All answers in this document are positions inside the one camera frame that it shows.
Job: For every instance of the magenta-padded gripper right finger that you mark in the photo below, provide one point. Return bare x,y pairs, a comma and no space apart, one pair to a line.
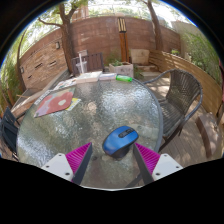
149,159

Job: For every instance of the white drinking straw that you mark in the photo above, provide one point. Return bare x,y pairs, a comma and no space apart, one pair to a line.
81,58

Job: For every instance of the slim leaning tree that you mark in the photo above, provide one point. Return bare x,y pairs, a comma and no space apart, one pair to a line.
155,30

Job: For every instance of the beige stone slab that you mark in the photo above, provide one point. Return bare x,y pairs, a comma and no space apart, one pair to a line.
139,56

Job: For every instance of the yellow paper sheet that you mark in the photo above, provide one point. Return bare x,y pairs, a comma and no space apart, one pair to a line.
74,104

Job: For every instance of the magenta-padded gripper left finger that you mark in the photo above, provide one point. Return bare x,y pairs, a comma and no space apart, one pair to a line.
77,159

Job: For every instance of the dark wall lamp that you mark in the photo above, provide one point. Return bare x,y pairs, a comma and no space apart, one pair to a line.
22,69
57,45

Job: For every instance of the wooden slat fence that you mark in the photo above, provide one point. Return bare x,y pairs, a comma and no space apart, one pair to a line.
186,71

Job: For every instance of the raised stone garden basin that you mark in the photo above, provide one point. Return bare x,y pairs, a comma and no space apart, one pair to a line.
30,96

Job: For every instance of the wooden garden lamp post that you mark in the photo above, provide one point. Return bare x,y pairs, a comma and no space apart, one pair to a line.
123,40

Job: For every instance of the blue computer mouse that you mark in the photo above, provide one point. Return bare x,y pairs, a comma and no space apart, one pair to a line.
119,141

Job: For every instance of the green packet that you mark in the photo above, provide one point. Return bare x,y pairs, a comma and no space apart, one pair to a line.
124,78

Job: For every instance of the large forked tree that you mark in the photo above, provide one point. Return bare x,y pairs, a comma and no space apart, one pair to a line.
67,43

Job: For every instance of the pink patterned mouse pad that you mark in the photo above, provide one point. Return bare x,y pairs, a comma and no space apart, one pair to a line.
55,101

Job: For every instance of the thin pale blue booklet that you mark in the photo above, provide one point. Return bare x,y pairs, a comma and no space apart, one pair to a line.
108,76

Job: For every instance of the dark slatted wooden bench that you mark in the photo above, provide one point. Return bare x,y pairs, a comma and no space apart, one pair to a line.
95,61

